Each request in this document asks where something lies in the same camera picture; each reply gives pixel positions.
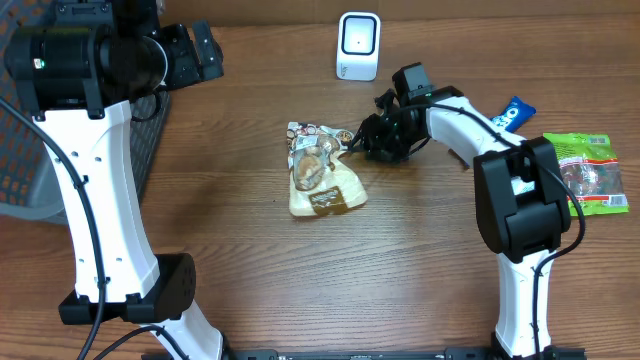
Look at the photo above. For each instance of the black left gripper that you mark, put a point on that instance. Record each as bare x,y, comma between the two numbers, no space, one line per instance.
191,69

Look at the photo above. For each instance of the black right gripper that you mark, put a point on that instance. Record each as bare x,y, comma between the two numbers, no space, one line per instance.
368,131

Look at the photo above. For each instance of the beige paper snack bag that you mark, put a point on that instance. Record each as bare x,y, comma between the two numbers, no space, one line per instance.
320,184

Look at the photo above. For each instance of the blue snack packet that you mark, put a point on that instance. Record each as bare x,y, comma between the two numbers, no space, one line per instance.
516,113

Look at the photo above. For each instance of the green clear snack bag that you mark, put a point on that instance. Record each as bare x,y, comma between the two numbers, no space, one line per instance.
590,169

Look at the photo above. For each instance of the light teal snack packet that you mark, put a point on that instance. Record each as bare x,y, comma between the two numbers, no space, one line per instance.
520,186

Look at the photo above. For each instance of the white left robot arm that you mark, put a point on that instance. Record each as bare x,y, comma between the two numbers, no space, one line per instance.
76,79

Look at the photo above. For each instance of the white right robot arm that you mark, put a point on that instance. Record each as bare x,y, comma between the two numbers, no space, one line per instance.
521,202

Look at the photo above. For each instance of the white barcode scanner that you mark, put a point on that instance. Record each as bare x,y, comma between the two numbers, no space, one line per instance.
357,54

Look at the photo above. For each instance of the grey plastic mesh basket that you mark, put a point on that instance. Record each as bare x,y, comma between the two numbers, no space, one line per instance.
29,187

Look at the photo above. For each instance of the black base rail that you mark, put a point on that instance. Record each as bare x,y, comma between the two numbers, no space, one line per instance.
453,353

